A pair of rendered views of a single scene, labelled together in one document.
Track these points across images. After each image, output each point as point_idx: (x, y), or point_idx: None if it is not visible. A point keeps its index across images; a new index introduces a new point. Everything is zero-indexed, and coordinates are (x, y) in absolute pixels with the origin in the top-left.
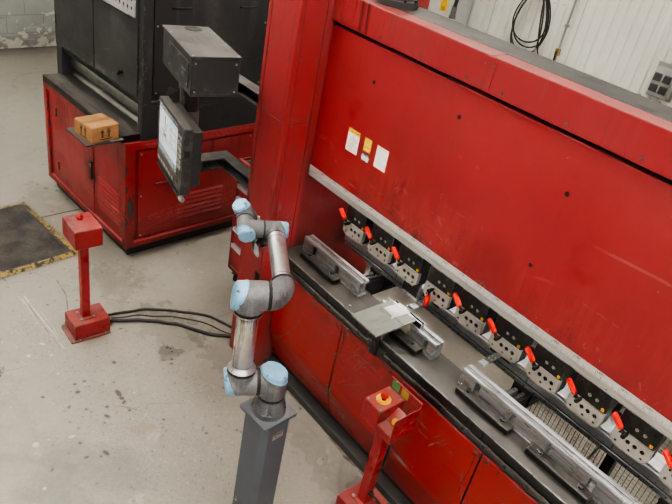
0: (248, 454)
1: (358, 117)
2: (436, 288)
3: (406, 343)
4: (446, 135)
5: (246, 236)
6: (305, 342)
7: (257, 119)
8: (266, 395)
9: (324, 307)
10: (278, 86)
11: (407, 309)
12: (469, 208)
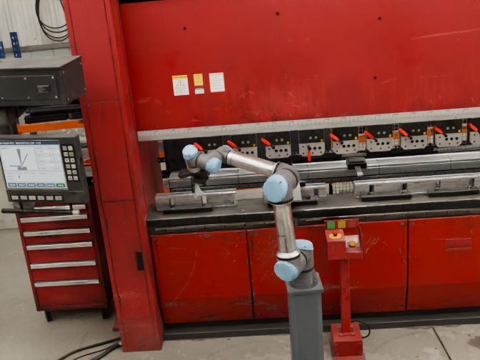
0: (308, 329)
1: (178, 63)
2: (310, 143)
3: (306, 200)
4: (271, 31)
5: (218, 166)
6: (209, 277)
7: (85, 114)
8: (308, 263)
9: (218, 231)
10: (103, 71)
11: None
12: (313, 70)
